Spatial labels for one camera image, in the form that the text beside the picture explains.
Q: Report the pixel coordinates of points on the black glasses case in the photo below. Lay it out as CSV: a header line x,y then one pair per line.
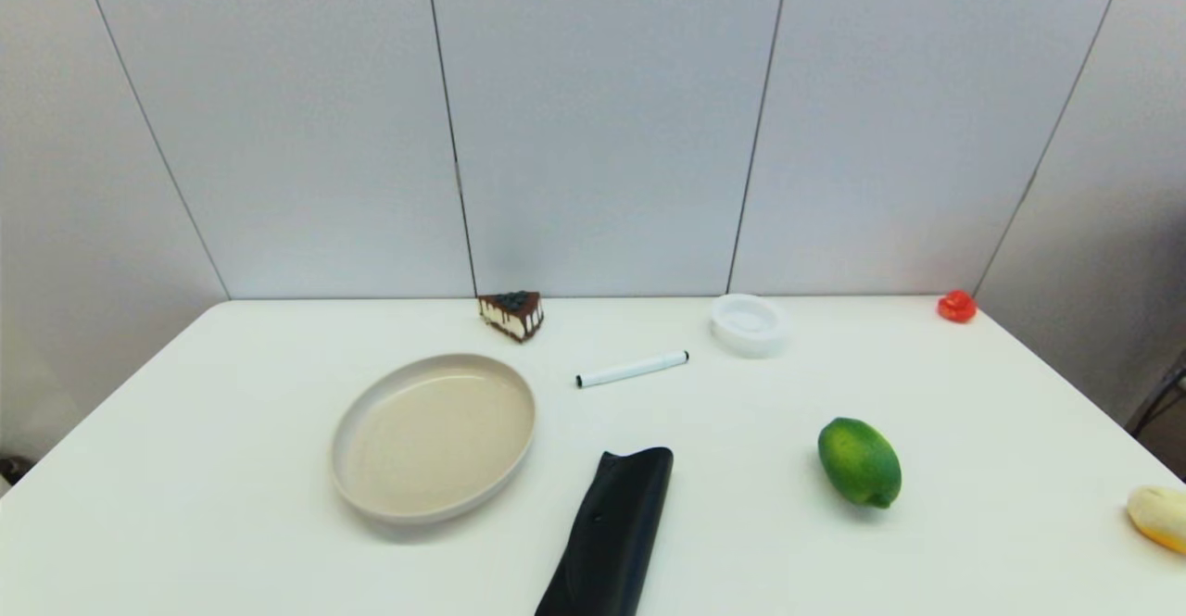
x,y
611,533

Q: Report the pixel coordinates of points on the chocolate blueberry cake slice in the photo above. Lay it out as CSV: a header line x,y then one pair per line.
x,y
511,312

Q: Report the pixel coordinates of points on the white marker pen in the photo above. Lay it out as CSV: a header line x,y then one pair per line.
x,y
630,370

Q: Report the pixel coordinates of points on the white round dish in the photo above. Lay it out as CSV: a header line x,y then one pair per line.
x,y
749,324

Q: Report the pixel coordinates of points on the beige round plate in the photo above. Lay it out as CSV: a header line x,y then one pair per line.
x,y
435,435

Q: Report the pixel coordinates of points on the green lime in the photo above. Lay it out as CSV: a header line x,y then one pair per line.
x,y
860,463

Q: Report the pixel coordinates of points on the red toy pepper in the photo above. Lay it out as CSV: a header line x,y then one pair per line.
x,y
956,307

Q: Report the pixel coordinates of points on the dark floor object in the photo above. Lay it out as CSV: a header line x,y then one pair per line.
x,y
11,470

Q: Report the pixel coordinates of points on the yellow peeled banana piece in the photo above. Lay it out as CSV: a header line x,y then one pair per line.
x,y
1160,516

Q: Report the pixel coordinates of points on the dark stand frame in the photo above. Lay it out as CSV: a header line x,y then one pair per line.
x,y
1169,384

